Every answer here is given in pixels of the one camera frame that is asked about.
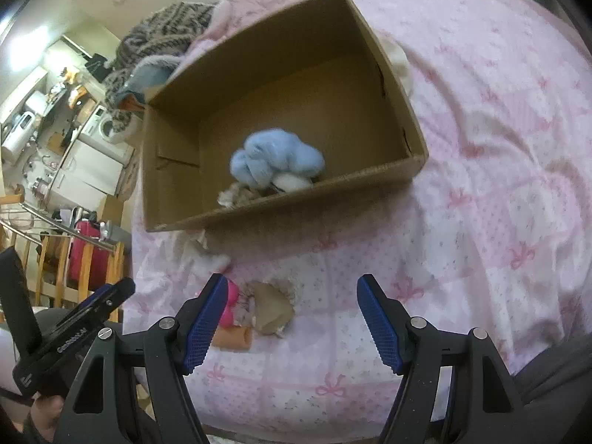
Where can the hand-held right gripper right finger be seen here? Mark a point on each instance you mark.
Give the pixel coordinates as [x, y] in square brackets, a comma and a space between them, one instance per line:
[379, 323]

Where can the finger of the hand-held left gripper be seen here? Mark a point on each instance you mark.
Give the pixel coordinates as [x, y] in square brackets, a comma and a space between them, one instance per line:
[108, 298]

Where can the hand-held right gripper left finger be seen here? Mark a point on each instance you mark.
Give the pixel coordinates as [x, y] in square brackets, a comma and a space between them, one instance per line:
[203, 328]

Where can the pink doll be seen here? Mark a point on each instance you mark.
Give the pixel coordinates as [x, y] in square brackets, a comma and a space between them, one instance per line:
[233, 307]

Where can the white crinkled soft wrap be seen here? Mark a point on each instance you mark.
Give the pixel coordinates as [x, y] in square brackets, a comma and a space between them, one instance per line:
[210, 259]

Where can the light blue plush toy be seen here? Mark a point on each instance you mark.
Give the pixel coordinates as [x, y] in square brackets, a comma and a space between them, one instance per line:
[277, 159]

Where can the brown cardboard box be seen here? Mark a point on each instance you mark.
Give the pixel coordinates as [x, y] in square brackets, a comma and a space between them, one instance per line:
[277, 101]

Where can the person's left hand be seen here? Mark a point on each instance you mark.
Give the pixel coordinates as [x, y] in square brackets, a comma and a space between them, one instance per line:
[44, 411]

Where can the red suitcase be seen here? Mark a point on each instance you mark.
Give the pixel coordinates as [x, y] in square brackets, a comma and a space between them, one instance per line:
[88, 254]

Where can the wooden stair railing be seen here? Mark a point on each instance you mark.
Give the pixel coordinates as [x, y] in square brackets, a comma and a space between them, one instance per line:
[46, 259]

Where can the white kitchen cabinet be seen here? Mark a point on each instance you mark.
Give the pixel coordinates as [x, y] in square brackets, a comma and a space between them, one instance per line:
[92, 166]

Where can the white washing machine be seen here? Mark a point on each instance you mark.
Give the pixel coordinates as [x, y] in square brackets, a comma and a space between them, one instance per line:
[108, 127]

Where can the white water heater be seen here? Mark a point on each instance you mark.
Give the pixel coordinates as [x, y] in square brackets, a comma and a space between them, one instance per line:
[17, 136]

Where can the person's grey clothing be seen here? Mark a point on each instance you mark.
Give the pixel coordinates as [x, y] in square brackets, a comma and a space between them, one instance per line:
[555, 388]

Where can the blue-grey fleece cushion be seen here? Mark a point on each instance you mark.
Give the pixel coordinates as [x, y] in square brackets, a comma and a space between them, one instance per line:
[148, 78]

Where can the grey patterned knit blanket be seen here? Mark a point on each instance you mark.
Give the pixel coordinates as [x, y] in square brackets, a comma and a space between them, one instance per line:
[152, 41]

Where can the cream white cloth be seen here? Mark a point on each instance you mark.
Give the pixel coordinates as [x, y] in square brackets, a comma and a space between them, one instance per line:
[397, 62]

